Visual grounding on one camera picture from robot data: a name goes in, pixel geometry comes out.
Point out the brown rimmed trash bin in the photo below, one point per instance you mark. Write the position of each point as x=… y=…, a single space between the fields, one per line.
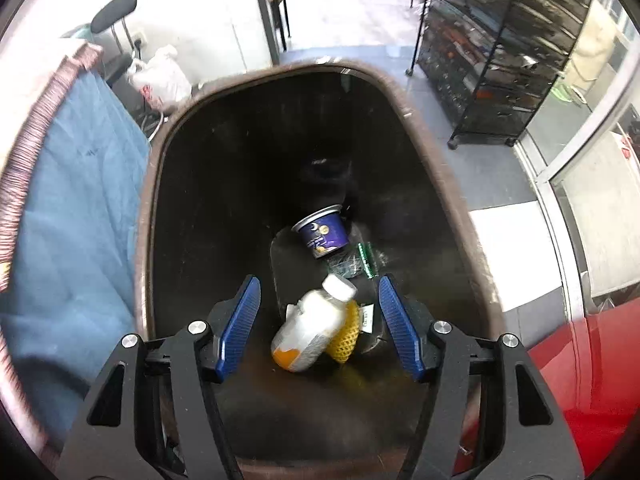
x=225 y=185

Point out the green strip wrapper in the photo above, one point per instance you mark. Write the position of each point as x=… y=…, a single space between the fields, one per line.
x=367 y=260

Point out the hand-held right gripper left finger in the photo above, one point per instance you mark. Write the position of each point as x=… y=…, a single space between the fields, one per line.
x=240 y=330

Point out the blue yogurt cup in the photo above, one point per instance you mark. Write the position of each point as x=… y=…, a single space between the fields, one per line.
x=322 y=235

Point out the black door frame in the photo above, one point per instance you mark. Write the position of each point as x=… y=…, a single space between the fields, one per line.
x=267 y=20

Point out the white plastic bag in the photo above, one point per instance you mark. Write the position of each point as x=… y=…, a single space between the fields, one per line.
x=160 y=77

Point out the black chair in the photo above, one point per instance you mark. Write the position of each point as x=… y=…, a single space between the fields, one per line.
x=112 y=10

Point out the green plastic item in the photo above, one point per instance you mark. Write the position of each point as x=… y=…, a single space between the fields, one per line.
x=565 y=94

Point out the yellow foam fruit net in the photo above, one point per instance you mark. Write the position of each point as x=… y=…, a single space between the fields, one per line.
x=345 y=340

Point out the blue bed sheet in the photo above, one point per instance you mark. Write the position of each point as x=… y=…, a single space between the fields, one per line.
x=65 y=235

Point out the yellow label plastic bottle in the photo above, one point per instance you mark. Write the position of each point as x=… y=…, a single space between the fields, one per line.
x=310 y=330

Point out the red glossy panel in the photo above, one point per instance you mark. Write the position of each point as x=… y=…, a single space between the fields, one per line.
x=575 y=385

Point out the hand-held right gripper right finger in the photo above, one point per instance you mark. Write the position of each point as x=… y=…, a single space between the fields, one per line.
x=400 y=330

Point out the clear plastic wrapper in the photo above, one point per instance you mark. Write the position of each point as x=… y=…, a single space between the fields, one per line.
x=345 y=265

